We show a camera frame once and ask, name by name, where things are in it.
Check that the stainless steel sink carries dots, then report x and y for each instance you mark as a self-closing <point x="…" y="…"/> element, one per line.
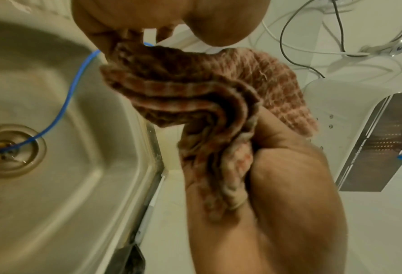
<point x="69" y="174"/>

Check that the person's left hand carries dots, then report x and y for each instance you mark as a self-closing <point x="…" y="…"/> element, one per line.
<point x="194" y="16"/>

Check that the thin blue tube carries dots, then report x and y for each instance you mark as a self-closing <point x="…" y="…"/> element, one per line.
<point x="69" y="101"/>

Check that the large white box appliance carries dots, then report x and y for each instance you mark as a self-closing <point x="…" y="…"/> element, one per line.
<point x="340" y="112"/>

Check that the person's right hand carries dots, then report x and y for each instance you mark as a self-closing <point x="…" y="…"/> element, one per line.
<point x="282" y="200"/>

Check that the metal wall clip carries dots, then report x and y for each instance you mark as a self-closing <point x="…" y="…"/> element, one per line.
<point x="387" y="48"/>

